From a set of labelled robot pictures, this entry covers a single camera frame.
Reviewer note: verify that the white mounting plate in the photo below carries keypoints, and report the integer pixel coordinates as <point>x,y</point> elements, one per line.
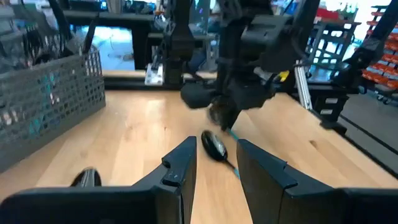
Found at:
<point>154,76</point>

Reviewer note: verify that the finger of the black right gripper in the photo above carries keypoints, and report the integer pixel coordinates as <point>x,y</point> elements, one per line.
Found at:
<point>237,107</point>
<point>224,109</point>

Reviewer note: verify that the grey plastic cutlery basket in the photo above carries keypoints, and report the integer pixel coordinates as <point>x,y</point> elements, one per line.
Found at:
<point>46,102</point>

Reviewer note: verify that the black metal stand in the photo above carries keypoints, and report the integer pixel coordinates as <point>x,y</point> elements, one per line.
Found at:
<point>367,53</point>

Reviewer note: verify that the silver aluminium extrusion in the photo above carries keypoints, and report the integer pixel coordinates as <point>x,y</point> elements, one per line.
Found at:
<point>303,87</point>

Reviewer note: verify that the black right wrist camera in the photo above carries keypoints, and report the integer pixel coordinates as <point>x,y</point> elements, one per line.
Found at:
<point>267,40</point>

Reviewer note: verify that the shelf with orange bins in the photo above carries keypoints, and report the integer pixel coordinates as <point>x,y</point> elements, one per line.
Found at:
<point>388,59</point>

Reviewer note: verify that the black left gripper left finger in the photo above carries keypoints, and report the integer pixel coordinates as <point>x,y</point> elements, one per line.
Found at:
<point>180,168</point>

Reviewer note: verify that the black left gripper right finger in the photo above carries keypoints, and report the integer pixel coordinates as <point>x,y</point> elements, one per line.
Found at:
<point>264,180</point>

